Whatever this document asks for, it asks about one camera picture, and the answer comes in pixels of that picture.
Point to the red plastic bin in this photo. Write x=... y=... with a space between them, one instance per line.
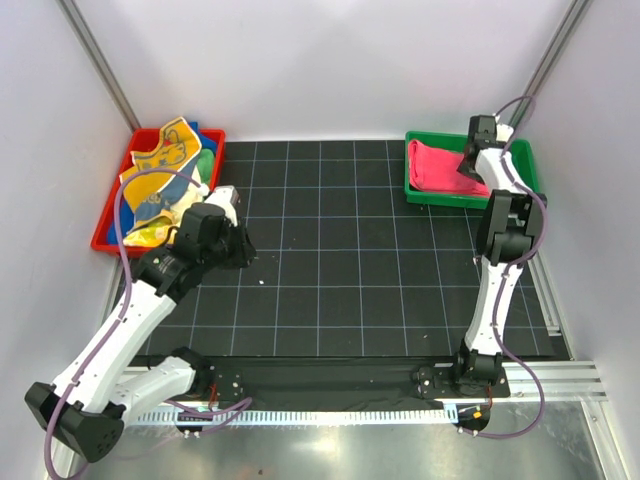
x=145 y=140

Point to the right aluminium corner post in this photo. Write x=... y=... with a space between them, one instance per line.
x=559 y=41

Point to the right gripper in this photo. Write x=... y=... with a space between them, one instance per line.
x=463 y=168

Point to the aluminium frame rail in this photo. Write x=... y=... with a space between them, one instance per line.
x=556 y=381

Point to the aluminium corner post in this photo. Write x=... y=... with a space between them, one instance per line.
x=559 y=41
x=94 y=53

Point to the pink towel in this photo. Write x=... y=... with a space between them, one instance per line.
x=435 y=170

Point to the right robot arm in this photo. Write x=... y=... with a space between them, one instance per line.
x=510 y=233

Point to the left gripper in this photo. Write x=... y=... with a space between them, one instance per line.
x=244 y=250

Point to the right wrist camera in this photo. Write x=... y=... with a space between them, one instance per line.
x=504 y=132

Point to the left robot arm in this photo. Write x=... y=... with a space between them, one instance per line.
x=87 y=406

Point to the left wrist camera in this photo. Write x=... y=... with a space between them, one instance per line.
x=224 y=196

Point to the yellow and blue towel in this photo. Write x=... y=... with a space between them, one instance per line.
x=167 y=169

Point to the cream towel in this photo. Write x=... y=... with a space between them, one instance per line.
x=179 y=208

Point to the green towel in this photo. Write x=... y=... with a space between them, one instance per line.
x=205 y=165

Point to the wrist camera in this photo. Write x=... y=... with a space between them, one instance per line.
x=224 y=196
x=504 y=132

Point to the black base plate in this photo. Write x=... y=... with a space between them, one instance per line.
x=349 y=384

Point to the slotted cable duct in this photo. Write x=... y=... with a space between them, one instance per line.
x=171 y=416

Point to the left aluminium corner post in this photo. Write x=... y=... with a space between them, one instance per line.
x=94 y=53

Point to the black grid mat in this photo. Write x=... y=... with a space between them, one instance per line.
x=345 y=265

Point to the green plastic bin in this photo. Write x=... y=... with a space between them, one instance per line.
x=522 y=158

